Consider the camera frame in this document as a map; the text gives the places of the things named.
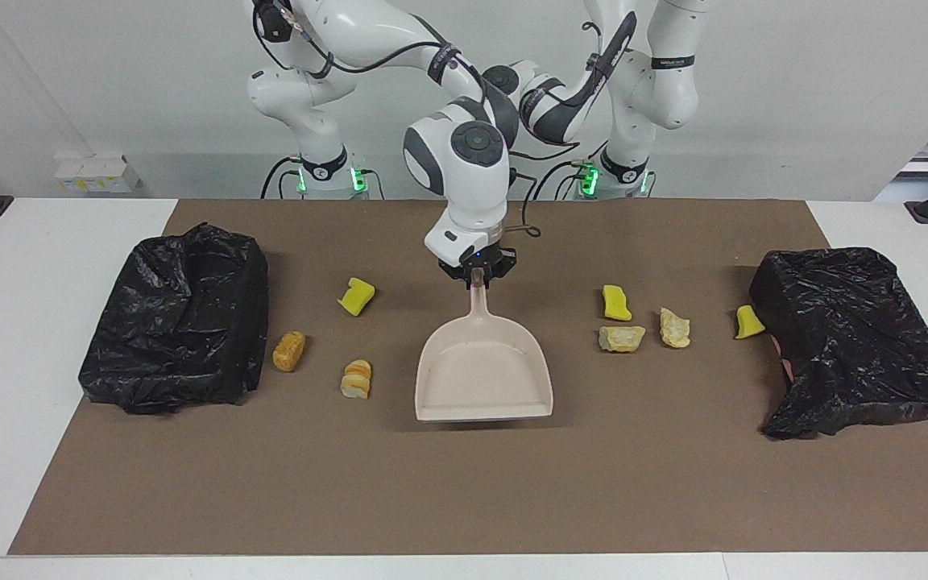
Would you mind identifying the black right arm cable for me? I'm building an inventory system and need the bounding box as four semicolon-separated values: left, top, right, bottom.
255;0;473;81

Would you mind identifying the black bag lined bin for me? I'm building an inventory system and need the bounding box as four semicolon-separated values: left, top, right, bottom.
78;222;270;416

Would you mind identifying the beige plastic dustpan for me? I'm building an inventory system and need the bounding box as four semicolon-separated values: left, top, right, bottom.
415;270;554;422

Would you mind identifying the brown bread roll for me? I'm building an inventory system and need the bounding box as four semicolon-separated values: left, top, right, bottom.
272;330;306;373

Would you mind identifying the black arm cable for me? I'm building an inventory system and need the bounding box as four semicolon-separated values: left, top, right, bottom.
504;24;634;238
255;0;473;81

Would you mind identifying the brown table mat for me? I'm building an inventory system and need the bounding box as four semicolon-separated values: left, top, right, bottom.
7;199;928;557

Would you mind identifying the black bag over pink bin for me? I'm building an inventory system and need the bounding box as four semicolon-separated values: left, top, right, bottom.
749;246;928;441

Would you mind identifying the white power strip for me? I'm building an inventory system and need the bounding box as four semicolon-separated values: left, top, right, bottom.
54;155;143;194

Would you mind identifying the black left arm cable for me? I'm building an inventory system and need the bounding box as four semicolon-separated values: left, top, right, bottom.
504;24;634;238

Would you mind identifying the yellow sponge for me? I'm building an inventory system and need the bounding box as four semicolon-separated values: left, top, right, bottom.
337;276;376;317
734;304;766;340
602;284;633;322

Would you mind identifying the striped croissant piece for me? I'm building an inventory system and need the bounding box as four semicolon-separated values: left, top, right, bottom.
340;359;373;400

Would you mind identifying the pink bin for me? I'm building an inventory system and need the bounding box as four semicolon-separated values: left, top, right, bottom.
772;334;795;383

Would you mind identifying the pale bread piece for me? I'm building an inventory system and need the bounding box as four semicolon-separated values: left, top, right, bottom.
659;307;692;350
598;325;647;354

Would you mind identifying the black base cable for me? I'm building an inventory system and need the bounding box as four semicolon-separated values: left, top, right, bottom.
261;155;304;200
532;159;594;201

